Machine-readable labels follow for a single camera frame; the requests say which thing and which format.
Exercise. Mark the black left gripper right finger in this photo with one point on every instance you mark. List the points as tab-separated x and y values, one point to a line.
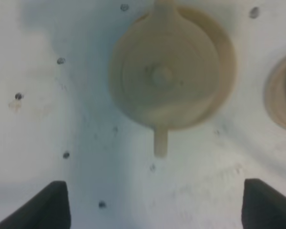
263	207

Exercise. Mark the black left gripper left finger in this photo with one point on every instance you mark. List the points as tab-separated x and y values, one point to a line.
49	209

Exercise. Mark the beige ceramic teapot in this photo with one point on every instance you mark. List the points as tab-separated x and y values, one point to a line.
162	74

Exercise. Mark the near beige cup saucer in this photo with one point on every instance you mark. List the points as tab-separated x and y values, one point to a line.
272	95

